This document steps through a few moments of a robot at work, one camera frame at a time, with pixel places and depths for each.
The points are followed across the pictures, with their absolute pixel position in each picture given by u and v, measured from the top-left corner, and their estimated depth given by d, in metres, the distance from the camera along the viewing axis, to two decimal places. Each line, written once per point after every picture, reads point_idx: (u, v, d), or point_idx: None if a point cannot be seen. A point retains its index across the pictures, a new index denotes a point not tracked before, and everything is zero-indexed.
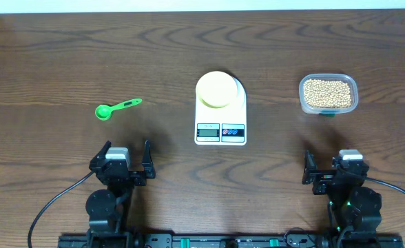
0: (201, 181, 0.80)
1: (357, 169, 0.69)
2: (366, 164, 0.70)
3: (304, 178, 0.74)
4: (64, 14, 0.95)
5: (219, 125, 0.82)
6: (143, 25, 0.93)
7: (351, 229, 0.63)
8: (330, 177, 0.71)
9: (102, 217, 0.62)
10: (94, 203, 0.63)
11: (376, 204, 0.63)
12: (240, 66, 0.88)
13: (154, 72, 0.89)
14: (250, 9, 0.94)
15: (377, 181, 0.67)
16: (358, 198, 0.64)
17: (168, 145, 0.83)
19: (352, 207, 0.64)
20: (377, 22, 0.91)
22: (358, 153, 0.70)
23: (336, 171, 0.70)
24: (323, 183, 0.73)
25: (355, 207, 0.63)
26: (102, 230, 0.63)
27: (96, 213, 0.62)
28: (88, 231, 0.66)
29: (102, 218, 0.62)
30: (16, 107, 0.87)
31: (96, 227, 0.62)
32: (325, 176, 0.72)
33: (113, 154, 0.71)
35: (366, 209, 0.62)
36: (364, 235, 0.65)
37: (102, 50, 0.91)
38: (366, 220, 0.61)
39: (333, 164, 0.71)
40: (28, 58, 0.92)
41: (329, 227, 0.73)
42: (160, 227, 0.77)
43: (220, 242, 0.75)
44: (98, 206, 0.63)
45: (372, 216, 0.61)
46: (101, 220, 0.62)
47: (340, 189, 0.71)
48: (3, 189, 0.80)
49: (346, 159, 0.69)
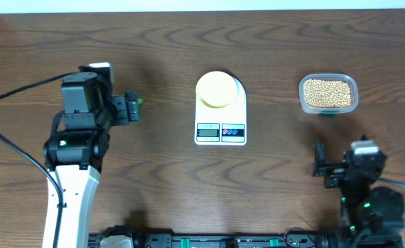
0: (201, 181, 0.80)
1: (372, 162, 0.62)
2: (383, 154, 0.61)
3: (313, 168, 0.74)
4: (63, 14, 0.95)
5: (219, 125, 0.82)
6: (143, 25, 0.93)
7: (368, 232, 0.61)
8: (342, 171, 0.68)
9: (79, 83, 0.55)
10: (74, 75, 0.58)
11: (398, 208, 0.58)
12: (240, 66, 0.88)
13: (154, 72, 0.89)
14: (250, 9, 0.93)
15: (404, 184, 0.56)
16: (379, 200, 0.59)
17: (169, 145, 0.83)
19: (370, 209, 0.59)
20: (377, 22, 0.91)
22: (372, 145, 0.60)
23: (348, 166, 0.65)
24: (334, 177, 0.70)
25: (375, 211, 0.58)
26: (75, 112, 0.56)
27: (74, 80, 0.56)
28: (56, 116, 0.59)
29: (79, 85, 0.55)
30: (16, 107, 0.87)
31: (70, 98, 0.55)
32: (335, 170, 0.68)
33: (97, 66, 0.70)
35: (387, 217, 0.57)
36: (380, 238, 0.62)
37: (102, 50, 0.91)
38: (388, 226, 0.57)
39: (346, 158, 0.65)
40: (29, 58, 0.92)
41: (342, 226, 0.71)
42: (160, 227, 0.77)
43: (220, 242, 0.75)
44: (78, 76, 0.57)
45: (393, 222, 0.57)
46: (78, 87, 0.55)
47: (355, 183, 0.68)
48: (3, 189, 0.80)
49: (359, 153, 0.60)
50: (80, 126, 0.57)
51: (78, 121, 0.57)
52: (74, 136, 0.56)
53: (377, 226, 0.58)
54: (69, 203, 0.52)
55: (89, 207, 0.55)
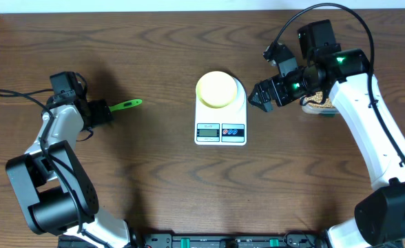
0: (201, 181, 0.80)
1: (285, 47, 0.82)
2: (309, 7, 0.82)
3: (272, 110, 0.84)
4: (63, 14, 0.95)
5: (219, 125, 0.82)
6: (143, 25, 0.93)
7: (315, 33, 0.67)
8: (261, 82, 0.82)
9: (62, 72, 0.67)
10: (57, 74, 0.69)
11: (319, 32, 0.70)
12: (240, 66, 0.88)
13: (154, 72, 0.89)
14: (250, 9, 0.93)
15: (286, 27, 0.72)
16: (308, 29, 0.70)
17: (169, 145, 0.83)
19: (305, 34, 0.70)
20: (377, 21, 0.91)
22: None
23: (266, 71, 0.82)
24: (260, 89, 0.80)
25: (305, 31, 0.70)
26: (61, 91, 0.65)
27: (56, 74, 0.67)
28: (47, 101, 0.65)
29: (63, 73, 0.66)
30: (16, 107, 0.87)
31: (56, 84, 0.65)
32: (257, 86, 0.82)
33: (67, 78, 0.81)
35: (319, 25, 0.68)
36: (347, 51, 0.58)
37: (102, 50, 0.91)
38: (319, 27, 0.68)
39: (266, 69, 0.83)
40: (28, 58, 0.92)
41: (312, 66, 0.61)
42: (160, 228, 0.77)
43: (220, 242, 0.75)
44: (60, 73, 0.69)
45: (320, 22, 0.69)
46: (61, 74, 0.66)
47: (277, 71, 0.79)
48: (5, 189, 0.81)
49: None
50: (65, 98, 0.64)
51: (64, 96, 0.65)
52: (62, 102, 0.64)
53: (313, 31, 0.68)
54: (57, 118, 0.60)
55: (73, 132, 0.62)
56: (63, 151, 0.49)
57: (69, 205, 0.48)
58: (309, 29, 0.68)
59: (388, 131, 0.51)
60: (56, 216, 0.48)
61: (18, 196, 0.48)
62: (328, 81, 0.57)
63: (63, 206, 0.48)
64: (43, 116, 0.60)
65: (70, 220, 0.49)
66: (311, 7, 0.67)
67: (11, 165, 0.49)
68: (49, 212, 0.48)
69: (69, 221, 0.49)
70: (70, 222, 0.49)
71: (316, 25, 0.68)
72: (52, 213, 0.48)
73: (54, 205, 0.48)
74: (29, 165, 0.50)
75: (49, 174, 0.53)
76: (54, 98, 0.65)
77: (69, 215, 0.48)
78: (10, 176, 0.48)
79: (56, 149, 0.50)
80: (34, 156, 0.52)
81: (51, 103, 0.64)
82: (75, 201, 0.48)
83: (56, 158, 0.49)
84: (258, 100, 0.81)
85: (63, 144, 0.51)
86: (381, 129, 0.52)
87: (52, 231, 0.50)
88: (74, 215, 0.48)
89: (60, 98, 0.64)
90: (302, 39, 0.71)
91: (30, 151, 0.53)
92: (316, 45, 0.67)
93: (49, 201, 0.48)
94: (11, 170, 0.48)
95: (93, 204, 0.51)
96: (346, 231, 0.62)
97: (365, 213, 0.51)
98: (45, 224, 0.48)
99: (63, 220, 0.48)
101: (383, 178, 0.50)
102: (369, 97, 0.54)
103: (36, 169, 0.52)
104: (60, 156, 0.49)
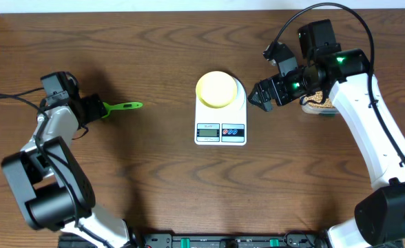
0: (201, 181, 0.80)
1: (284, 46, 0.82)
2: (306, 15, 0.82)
3: (271, 110, 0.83)
4: (63, 14, 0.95)
5: (219, 125, 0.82)
6: (143, 25, 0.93)
7: (314, 33, 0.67)
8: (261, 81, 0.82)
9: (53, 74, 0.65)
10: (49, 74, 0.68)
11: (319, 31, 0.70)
12: (240, 66, 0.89)
13: (154, 72, 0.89)
14: (251, 9, 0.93)
15: (285, 27, 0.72)
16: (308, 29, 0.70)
17: (169, 145, 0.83)
19: (305, 33, 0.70)
20: (377, 21, 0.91)
22: None
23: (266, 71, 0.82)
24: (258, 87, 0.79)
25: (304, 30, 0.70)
26: (54, 93, 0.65)
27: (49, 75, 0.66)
28: (41, 102, 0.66)
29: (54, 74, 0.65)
30: (15, 107, 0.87)
31: (48, 86, 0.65)
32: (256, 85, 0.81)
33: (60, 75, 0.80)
35: (318, 24, 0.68)
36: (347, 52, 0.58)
37: (102, 50, 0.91)
38: (319, 27, 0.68)
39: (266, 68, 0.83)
40: (28, 58, 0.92)
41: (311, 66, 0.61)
42: (160, 228, 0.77)
43: (220, 242, 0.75)
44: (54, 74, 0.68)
45: (321, 22, 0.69)
46: (52, 75, 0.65)
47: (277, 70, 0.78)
48: (5, 189, 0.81)
49: None
50: (58, 100, 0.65)
51: (58, 98, 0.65)
52: (56, 105, 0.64)
53: (312, 31, 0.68)
54: (52, 118, 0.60)
55: (68, 131, 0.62)
56: (58, 145, 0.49)
57: (66, 200, 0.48)
58: (309, 29, 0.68)
59: (388, 131, 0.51)
60: (54, 212, 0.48)
61: (14, 192, 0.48)
62: (329, 81, 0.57)
63: (60, 202, 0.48)
64: (38, 118, 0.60)
65: (68, 215, 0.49)
66: (309, 8, 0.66)
67: (7, 162, 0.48)
68: (46, 207, 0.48)
69: (67, 215, 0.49)
70: (67, 215, 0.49)
71: (315, 25, 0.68)
72: (49, 208, 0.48)
73: (51, 200, 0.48)
74: (24, 162, 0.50)
75: (45, 171, 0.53)
76: (47, 100, 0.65)
77: (67, 209, 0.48)
78: (5, 172, 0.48)
79: (51, 145, 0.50)
80: (29, 153, 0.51)
81: (45, 106, 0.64)
82: (72, 195, 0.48)
83: (52, 153, 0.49)
84: (258, 100, 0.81)
85: (58, 139, 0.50)
86: (383, 129, 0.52)
87: (50, 226, 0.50)
88: (71, 209, 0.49)
89: (54, 100, 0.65)
90: (302, 38, 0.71)
91: (25, 148, 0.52)
92: (317, 44, 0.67)
93: (47, 196, 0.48)
94: (6, 167, 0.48)
95: (90, 199, 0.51)
96: (346, 232, 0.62)
97: (365, 213, 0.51)
98: (41, 219, 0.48)
99: (60, 215, 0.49)
101: (383, 178, 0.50)
102: (369, 97, 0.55)
103: (31, 166, 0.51)
104: (55, 151, 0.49)
